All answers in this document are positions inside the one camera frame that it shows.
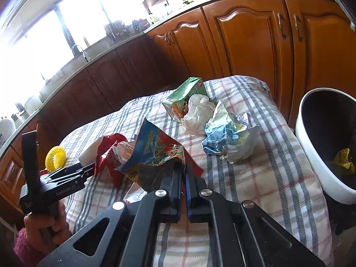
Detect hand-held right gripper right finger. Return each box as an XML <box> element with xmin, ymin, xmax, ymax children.
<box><xmin>185</xmin><ymin>163</ymin><xmax>327</xmax><ymax>267</ymax></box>

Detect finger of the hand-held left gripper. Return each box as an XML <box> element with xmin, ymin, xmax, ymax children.
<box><xmin>57</xmin><ymin>168</ymin><xmax>96</xmax><ymax>183</ymax></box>
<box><xmin>42</xmin><ymin>164</ymin><xmax>93</xmax><ymax>179</ymax></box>

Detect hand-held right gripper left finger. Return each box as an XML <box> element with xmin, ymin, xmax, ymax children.
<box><xmin>37</xmin><ymin>164</ymin><xmax>185</xmax><ymax>267</ymax></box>

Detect red snack wrapper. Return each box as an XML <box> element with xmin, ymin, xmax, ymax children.
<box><xmin>94</xmin><ymin>133</ymin><xmax>140</xmax><ymax>187</ymax></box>

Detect white paper packet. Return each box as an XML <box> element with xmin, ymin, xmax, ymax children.
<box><xmin>124</xmin><ymin>188</ymin><xmax>147</xmax><ymax>204</ymax></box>

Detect colourful snack wrapper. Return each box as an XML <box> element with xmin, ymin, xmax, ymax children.
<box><xmin>115</xmin><ymin>117</ymin><xmax>203</xmax><ymax>192</ymax></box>

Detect blue white wrapper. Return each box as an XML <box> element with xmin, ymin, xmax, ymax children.
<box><xmin>202</xmin><ymin>100</ymin><xmax>260</xmax><ymax>164</ymax></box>

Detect white tissue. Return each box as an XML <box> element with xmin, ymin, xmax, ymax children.
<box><xmin>181</xmin><ymin>95</ymin><xmax>218</xmax><ymax>136</ymax></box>

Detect green drink carton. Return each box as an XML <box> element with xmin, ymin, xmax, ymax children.
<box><xmin>162</xmin><ymin>77</ymin><xmax>209</xmax><ymax>121</ymax></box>

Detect white round bin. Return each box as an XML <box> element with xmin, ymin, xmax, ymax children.
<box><xmin>295</xmin><ymin>87</ymin><xmax>356</xmax><ymax>205</ymax></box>

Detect person's left forearm pink sleeve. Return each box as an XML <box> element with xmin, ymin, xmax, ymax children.
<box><xmin>12</xmin><ymin>227</ymin><xmax>46</xmax><ymax>267</ymax></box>

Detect person's left hand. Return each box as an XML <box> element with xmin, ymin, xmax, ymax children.
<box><xmin>24</xmin><ymin>202</ymin><xmax>73</xmax><ymax>247</ymax></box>

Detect yellow foam net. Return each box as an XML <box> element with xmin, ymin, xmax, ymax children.
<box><xmin>45</xmin><ymin>145</ymin><xmax>68</xmax><ymax>172</ymax></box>

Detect white foam net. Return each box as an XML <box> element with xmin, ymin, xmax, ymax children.
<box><xmin>79</xmin><ymin>140</ymin><xmax>102</xmax><ymax>164</ymax></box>

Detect white jug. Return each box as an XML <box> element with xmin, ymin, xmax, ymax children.
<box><xmin>0</xmin><ymin>116</ymin><xmax>16</xmax><ymax>146</ymax></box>

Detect white kettle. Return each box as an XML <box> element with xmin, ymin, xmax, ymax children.
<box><xmin>24</xmin><ymin>94</ymin><xmax>43</xmax><ymax>115</ymax></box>

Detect plaid tablecloth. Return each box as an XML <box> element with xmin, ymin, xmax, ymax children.
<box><xmin>60</xmin><ymin>75</ymin><xmax>334</xmax><ymax>267</ymax></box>

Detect metal kitchen faucet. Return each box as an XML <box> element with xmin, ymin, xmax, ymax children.
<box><xmin>72</xmin><ymin>44</ymin><xmax>90</xmax><ymax>63</ymax></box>

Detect knife block with utensils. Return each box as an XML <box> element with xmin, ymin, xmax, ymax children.
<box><xmin>104</xmin><ymin>22</ymin><xmax>126</xmax><ymax>43</ymax></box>

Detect kitchen window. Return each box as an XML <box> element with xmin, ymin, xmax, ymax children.
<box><xmin>0</xmin><ymin>0</ymin><xmax>152</xmax><ymax>112</ymax></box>

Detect yellow wrapper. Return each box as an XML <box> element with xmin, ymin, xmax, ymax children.
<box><xmin>332</xmin><ymin>148</ymin><xmax>356</xmax><ymax>171</ymax></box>

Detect wooden base cabinets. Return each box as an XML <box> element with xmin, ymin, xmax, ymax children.
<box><xmin>0</xmin><ymin>0</ymin><xmax>356</xmax><ymax>201</ymax></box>

